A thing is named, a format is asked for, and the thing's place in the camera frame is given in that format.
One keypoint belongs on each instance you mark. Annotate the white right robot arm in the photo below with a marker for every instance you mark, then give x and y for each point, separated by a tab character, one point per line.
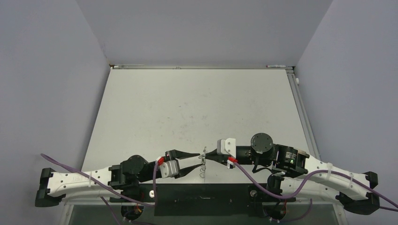
295	173

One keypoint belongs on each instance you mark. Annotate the aluminium table frame rail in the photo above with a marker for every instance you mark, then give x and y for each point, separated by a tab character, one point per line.
303	105

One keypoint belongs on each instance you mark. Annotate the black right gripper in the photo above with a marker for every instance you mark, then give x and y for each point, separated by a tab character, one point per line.
219	157

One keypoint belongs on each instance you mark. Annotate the white marker pen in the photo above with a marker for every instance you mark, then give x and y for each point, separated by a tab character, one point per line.
276	66

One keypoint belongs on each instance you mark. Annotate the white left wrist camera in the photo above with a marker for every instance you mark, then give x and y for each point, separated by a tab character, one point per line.
168	169

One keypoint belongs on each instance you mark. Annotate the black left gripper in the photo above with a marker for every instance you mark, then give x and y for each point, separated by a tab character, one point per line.
178	155

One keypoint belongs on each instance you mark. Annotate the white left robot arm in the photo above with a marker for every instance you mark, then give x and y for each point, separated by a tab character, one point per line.
133	180

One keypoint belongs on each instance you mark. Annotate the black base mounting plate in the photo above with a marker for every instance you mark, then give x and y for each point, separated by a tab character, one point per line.
213	200

